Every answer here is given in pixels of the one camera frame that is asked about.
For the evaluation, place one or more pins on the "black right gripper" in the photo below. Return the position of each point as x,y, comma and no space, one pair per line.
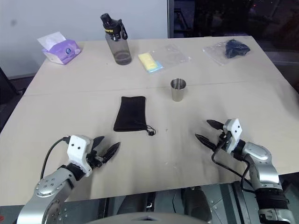
222,141

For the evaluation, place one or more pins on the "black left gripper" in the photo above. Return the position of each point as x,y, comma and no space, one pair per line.
95,159

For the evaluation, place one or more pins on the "stainless steel cup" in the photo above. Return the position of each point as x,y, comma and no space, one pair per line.
178,92

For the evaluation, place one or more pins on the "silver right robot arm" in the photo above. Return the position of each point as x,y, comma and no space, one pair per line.
264,168

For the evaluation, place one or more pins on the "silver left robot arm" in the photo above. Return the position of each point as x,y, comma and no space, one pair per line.
46,198

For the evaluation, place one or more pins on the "clear plastic bag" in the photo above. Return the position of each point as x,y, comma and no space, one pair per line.
172,54
216,53

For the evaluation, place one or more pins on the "dark rounded shape under table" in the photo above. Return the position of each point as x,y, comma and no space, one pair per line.
196,205
135,203

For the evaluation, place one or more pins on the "light blue cloth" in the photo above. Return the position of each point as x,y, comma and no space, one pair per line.
157,67

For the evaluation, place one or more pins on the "light grey curved robot torso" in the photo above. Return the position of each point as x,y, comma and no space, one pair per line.
149,219

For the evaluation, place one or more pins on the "dark blue bundled item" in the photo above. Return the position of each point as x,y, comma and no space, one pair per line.
236,47

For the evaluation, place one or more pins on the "yellow sponge cloth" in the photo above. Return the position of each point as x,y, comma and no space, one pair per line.
147,60

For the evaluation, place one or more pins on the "grey bottle with black lid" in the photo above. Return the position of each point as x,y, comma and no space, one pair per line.
118,44

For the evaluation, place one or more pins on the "purple tissue box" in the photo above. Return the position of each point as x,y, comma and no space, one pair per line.
61,52

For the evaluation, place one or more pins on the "white tissue sheet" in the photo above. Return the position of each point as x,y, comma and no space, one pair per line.
50,40

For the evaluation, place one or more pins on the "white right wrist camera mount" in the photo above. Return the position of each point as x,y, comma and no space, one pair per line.
233,133

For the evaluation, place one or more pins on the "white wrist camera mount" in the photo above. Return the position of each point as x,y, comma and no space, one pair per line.
78,149
233,133

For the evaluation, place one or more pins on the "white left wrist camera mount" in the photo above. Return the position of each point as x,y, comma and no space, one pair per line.
78,149

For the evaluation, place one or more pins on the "grey window frame post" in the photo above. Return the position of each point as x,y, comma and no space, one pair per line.
170,18

